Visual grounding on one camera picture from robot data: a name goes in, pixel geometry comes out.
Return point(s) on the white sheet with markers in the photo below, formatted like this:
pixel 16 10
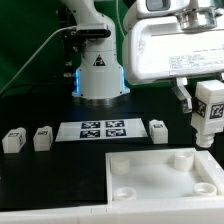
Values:
pixel 101 130

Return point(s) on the white square tabletop tray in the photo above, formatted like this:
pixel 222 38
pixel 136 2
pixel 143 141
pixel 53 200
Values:
pixel 162 174

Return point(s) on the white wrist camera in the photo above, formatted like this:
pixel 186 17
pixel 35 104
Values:
pixel 191 14

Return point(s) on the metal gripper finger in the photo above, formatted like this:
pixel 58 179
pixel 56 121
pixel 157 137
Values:
pixel 179 89

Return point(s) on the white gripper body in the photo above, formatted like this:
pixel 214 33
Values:
pixel 157 49

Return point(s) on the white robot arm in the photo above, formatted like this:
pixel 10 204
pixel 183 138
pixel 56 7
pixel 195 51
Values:
pixel 100 78

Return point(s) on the grey camera on stand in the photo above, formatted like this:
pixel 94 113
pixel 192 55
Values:
pixel 99 30

